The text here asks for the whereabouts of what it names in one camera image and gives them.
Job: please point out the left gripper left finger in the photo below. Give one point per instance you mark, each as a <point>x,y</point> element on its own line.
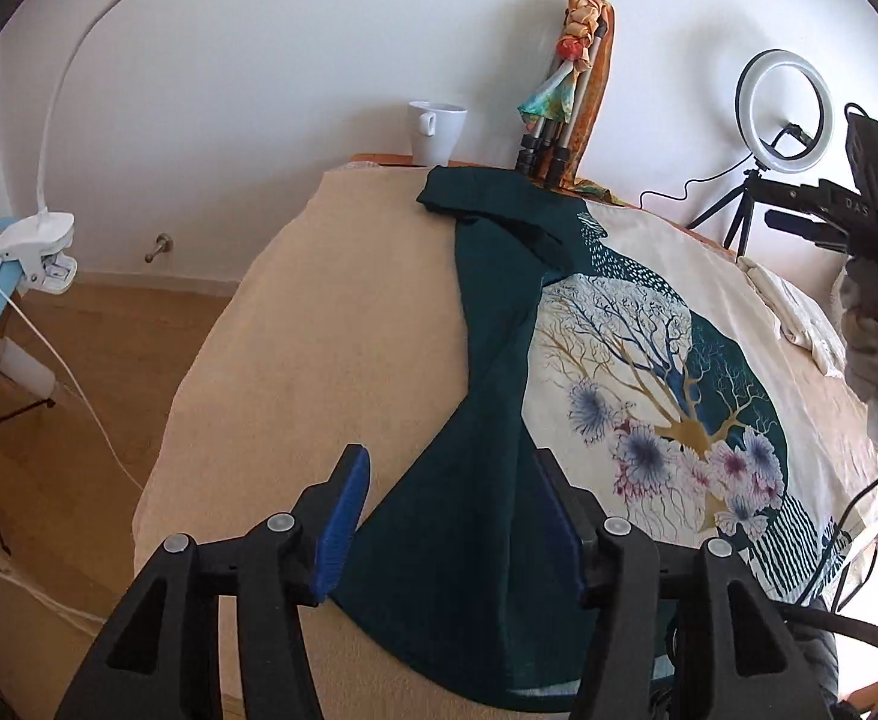
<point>157,655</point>

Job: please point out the white ring light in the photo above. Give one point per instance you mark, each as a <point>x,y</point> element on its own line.
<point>783,111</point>

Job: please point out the folded grey tripod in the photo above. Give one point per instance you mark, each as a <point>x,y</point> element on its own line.
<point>550,111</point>

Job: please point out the folded white garment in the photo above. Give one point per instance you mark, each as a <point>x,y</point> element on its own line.
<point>803,322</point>

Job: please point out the metal door stop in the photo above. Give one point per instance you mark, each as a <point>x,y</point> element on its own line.
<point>163,245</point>

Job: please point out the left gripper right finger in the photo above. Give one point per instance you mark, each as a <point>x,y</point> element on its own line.
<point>734,657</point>

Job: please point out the white mug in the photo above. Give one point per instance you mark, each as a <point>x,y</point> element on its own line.
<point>434,129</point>

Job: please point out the dark green printed t-shirt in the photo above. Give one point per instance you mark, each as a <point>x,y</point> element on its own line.
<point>576,348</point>

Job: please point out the orange floral bed sheet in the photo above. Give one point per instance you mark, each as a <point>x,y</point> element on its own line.
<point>404,160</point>

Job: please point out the small black tripod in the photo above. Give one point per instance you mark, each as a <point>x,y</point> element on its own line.
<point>739,229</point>

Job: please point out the beige blanket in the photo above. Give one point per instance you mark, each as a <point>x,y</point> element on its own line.
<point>348,328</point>

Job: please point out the orange patterned scarf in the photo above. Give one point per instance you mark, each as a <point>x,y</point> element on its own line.
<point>594,94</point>

